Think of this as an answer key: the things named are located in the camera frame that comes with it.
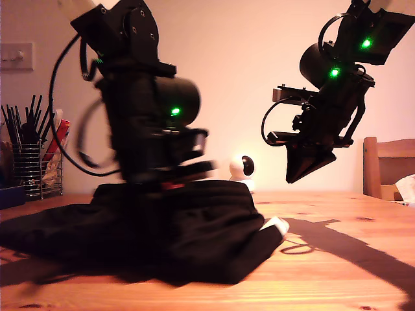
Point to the black spoon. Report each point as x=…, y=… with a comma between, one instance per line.
x=28, y=133

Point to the navy blue box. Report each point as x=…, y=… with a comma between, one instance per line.
x=9, y=197

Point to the arm grey camera box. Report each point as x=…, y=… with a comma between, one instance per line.
x=291, y=94
x=199, y=141

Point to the white security camera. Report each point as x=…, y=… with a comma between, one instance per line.
x=243, y=170

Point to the crumpled clear plastic bag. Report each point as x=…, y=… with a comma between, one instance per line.
x=52, y=171

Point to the white light switch plate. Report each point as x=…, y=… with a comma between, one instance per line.
x=16, y=57

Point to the dark brown bag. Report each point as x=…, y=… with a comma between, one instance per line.
x=4, y=162

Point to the white chopstick sleeve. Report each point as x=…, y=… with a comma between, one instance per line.
x=58, y=116

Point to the black chopstick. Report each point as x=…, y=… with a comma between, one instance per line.
x=38, y=108
x=17, y=123
x=31, y=110
x=45, y=121
x=48, y=131
x=6, y=124
x=11, y=123

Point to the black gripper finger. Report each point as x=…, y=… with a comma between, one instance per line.
x=325, y=160
x=301, y=162
x=173, y=186

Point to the black shorts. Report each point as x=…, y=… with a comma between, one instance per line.
x=146, y=226

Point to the wooden chair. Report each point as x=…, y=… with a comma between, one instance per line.
x=371, y=168

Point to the white tissue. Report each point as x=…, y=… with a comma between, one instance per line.
x=407, y=188

